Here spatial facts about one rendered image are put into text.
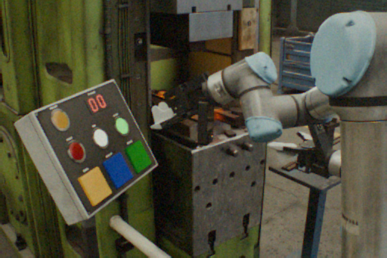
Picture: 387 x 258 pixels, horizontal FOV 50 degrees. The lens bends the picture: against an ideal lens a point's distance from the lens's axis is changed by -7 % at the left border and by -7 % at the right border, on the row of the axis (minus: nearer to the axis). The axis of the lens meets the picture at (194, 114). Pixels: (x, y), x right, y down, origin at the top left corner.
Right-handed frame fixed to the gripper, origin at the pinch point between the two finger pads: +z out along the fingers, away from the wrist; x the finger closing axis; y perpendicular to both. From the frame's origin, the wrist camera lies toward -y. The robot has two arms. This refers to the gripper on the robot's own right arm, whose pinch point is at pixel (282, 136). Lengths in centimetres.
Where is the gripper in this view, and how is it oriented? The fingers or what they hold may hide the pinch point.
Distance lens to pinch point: 141.1
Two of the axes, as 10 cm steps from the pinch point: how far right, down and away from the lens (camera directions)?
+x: 7.6, -2.0, 6.1
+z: -6.5, -2.4, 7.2
